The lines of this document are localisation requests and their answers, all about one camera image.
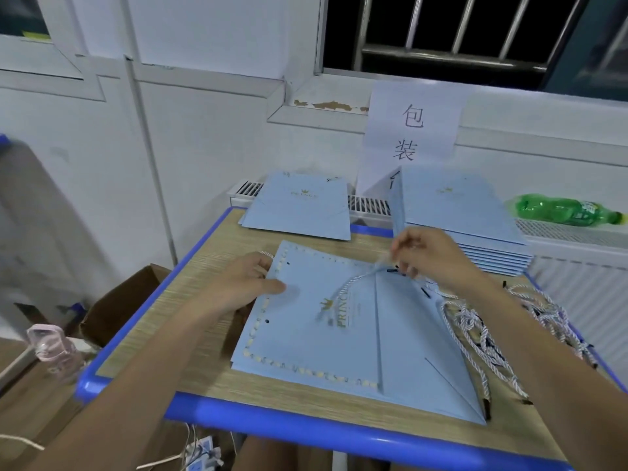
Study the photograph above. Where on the person's right hand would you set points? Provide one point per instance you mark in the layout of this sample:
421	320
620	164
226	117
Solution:
437	258

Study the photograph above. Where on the person's right forearm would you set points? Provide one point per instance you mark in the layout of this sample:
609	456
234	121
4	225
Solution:
559	377

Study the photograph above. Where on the blue-edged wooden desk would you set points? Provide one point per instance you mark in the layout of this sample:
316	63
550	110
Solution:
226	245

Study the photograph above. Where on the stack of blue paper bags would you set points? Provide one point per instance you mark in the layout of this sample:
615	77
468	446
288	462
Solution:
461	206

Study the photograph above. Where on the pink water bottle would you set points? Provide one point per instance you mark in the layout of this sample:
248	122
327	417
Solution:
54	353

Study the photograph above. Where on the brown cardboard box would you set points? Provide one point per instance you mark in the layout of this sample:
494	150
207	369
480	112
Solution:
118	304

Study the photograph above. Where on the white power strip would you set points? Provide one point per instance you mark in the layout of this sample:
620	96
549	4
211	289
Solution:
203	454

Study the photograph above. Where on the crown-print light blue paper bag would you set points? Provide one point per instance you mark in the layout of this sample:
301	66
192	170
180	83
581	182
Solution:
314	348
294	206

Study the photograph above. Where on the person's left forearm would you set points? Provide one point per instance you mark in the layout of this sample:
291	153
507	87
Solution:
118	397

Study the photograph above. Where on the white framed window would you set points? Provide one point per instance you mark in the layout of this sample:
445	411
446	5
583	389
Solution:
39	44

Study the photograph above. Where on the grey metal desk blue edge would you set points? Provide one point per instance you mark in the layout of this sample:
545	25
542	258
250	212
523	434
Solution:
4	141

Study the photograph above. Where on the metal window grille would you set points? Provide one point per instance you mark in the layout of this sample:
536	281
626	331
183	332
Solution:
451	56

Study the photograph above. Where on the white paper sign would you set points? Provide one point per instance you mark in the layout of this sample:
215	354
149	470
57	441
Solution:
412	132

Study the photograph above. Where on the teal framed sliding window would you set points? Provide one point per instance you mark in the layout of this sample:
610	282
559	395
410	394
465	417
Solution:
594	54

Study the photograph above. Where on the green plastic bottle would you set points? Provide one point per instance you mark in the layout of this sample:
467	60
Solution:
564	211

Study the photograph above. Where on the person's left hand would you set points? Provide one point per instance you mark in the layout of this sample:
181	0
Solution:
240	287

